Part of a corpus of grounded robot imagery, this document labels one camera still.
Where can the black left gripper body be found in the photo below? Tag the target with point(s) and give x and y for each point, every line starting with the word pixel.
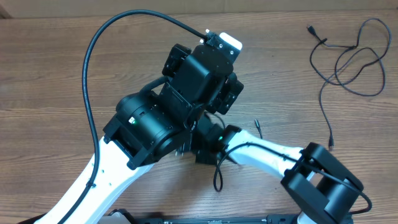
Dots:
pixel 223 101

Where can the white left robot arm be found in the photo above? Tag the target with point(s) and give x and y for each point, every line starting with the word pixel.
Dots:
pixel 170 113

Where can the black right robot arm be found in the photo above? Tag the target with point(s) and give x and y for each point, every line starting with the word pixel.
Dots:
pixel 322 187

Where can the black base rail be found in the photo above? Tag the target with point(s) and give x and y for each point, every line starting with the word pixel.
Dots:
pixel 122 216

